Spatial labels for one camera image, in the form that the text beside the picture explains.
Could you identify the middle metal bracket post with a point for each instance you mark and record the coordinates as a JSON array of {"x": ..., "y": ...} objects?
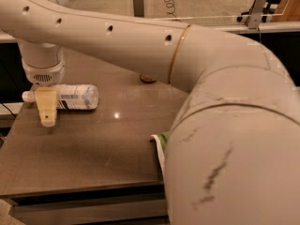
[{"x": 138, "y": 8}]

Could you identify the green Kettle chips bag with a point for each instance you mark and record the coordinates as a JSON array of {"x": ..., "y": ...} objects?
[{"x": 161, "y": 140}]

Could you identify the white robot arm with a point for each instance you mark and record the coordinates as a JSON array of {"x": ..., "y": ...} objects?
[{"x": 233, "y": 155}]

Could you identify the metal bracket post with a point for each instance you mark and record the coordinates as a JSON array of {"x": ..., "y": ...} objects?
[
  {"x": 138, "y": 8},
  {"x": 255, "y": 14}
]

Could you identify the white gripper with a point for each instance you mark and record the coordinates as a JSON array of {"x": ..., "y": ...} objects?
[{"x": 43, "y": 76}]

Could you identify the orange soda can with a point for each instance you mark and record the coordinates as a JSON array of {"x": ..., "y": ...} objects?
[{"x": 146, "y": 79}]

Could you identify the right metal bracket post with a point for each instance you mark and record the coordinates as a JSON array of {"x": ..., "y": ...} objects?
[{"x": 255, "y": 14}]

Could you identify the clear plastic water bottle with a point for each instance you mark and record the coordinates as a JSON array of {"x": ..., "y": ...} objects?
[{"x": 71, "y": 96}]

